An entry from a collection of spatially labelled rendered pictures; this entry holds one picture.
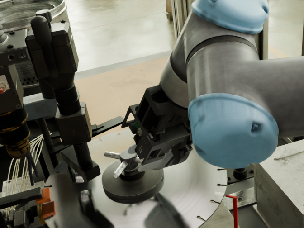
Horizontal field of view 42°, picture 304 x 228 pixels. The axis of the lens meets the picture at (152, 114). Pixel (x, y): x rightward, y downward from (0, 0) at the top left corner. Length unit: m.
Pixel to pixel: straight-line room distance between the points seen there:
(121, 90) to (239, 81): 1.12
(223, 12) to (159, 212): 0.36
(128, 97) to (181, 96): 0.93
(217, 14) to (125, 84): 1.11
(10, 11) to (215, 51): 1.16
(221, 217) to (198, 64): 0.43
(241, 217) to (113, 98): 0.70
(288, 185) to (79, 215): 0.37
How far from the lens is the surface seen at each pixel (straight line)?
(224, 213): 0.77
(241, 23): 0.40
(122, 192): 0.68
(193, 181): 0.69
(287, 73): 0.37
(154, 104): 0.49
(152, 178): 0.69
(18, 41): 0.56
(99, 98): 1.43
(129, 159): 0.67
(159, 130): 0.54
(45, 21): 0.50
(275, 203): 0.80
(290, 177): 0.77
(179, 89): 0.47
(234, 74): 0.36
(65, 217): 0.68
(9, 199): 0.71
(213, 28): 0.41
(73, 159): 0.67
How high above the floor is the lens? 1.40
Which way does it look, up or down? 31 degrees down
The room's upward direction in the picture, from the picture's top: 9 degrees counter-clockwise
